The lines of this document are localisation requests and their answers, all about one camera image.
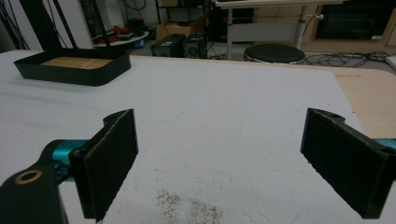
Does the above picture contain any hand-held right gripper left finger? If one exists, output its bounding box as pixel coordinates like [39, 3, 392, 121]
[67, 108, 139, 223]

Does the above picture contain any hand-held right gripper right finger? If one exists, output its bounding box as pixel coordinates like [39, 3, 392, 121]
[300, 107, 396, 220]

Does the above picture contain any white table mat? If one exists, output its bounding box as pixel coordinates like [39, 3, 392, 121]
[0, 49, 396, 224]

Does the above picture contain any black tray with wooden bottom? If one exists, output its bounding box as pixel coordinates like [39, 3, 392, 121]
[13, 47, 132, 87]

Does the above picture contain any round black stool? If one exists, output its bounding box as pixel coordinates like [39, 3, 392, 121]
[243, 43, 306, 65]

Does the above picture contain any round white side table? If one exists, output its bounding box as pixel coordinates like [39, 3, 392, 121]
[92, 31, 150, 49]

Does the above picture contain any black computer case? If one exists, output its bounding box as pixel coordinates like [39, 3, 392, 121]
[150, 33, 208, 60]

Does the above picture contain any dark monitor screen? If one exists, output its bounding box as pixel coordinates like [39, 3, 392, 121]
[315, 3, 396, 41]

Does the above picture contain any black tripod stand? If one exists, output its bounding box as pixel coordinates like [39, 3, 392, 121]
[18, 0, 112, 51]

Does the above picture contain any cardboard box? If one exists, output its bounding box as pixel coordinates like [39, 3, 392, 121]
[154, 13, 206, 42]

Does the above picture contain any white desk with metal legs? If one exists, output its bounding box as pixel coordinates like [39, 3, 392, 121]
[214, 0, 345, 61]

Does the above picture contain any tangle of black floor cables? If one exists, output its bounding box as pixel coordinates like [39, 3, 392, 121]
[303, 51, 390, 69]

